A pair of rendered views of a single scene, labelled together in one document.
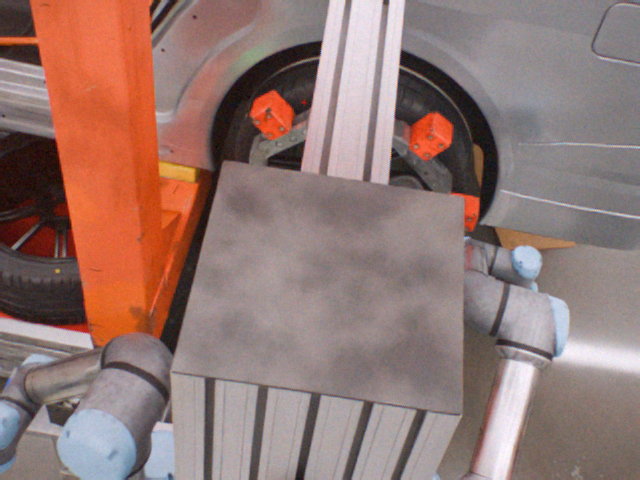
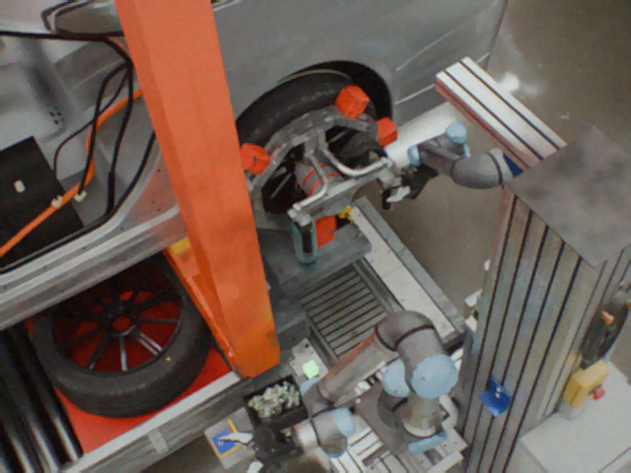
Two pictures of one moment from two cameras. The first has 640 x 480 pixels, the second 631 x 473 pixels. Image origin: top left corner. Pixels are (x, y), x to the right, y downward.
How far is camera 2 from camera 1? 1.24 m
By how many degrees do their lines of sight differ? 18
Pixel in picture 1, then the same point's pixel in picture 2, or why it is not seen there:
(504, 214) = (402, 115)
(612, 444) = not seen: hidden behind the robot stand
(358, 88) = (507, 113)
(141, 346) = (406, 317)
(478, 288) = (477, 166)
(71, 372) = (359, 366)
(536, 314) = not seen: hidden behind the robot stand
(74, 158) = (222, 266)
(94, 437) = (439, 369)
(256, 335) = (600, 234)
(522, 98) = (389, 43)
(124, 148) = (251, 237)
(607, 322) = not seen: hidden behind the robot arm
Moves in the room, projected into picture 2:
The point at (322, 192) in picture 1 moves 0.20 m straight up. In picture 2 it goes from (551, 167) to (570, 99)
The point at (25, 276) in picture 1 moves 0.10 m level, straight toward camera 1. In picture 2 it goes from (154, 377) to (176, 388)
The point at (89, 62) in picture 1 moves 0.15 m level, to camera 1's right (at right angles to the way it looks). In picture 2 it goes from (227, 203) to (274, 177)
